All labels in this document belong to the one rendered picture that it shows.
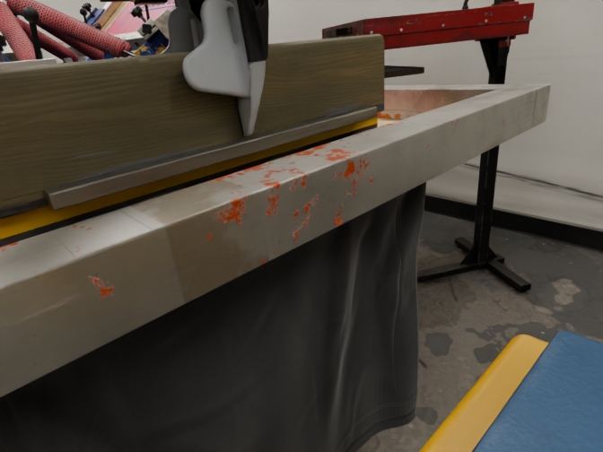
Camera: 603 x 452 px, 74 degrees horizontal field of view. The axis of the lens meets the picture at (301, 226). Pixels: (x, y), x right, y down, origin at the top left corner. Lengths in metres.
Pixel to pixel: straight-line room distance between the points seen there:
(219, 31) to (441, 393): 1.31
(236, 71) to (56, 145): 0.12
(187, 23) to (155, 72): 0.07
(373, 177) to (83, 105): 0.18
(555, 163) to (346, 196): 2.15
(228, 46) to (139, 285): 0.19
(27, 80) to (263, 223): 0.15
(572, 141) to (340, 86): 1.97
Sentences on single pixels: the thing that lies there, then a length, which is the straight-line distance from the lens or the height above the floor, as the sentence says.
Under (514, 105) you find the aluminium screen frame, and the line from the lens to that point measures 0.42.
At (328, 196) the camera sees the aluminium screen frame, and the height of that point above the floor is 0.97.
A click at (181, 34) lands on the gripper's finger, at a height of 1.07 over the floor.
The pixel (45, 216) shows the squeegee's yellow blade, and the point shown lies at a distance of 0.29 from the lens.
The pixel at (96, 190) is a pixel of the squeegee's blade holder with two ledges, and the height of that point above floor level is 0.98.
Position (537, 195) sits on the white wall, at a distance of 2.42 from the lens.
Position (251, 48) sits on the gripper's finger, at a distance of 0.30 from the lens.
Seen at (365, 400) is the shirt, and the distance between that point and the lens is 0.58.
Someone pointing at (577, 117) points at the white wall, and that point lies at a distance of 2.29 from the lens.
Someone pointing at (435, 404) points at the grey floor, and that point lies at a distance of 1.42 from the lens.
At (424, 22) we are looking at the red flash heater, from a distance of 1.41.
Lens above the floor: 1.05
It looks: 24 degrees down
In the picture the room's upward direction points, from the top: 6 degrees counter-clockwise
